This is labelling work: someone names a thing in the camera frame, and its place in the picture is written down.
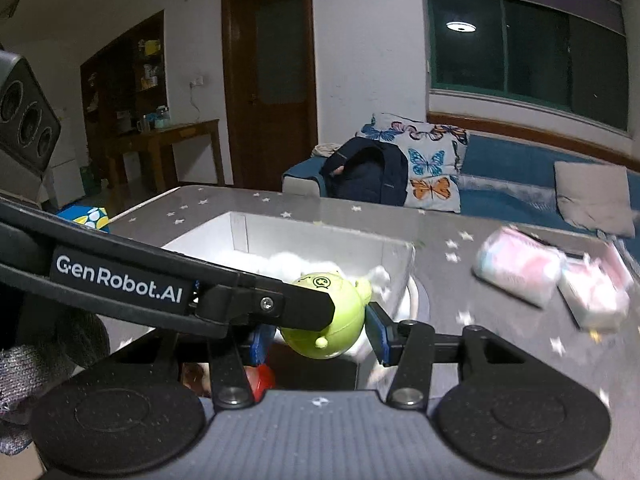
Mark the butterfly print pillow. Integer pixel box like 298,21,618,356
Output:
357,112,471,213

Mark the red round toy figure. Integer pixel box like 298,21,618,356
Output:
245,365,277,403

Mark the wooden shelf cabinet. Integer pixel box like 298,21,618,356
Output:
80,10,169,173

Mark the green framed window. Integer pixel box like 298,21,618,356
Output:
424,0,629,132

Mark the grey pillow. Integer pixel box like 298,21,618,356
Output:
553,161,637,239

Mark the white rectangular container box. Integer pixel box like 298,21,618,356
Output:
160,211,417,392

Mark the blue sofa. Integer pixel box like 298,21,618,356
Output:
281,132,640,247

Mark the blue patterned box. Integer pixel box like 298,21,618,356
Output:
56,205,111,234

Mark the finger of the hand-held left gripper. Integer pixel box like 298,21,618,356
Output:
192,282,337,339

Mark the grey star-print mat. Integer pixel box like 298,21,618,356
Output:
107,185,640,480

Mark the white cabinet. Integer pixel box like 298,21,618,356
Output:
44,152,87,211

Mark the green round toy figure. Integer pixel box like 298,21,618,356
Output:
279,270,374,360

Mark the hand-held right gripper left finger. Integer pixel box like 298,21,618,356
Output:
112,326,277,409

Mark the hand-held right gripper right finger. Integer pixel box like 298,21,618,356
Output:
365,304,552,409

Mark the pink white tissue pack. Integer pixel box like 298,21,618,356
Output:
472,226,567,309
557,241,634,333

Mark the person's left hand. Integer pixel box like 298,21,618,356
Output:
0,305,112,455

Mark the dark blue backpack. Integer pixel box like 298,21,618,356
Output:
320,136,409,206

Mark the wooden side table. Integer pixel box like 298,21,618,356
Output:
104,119,226,202

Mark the tan peanut toy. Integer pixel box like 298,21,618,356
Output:
181,364,212,397

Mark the brown wooden door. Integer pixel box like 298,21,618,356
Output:
221,0,319,192

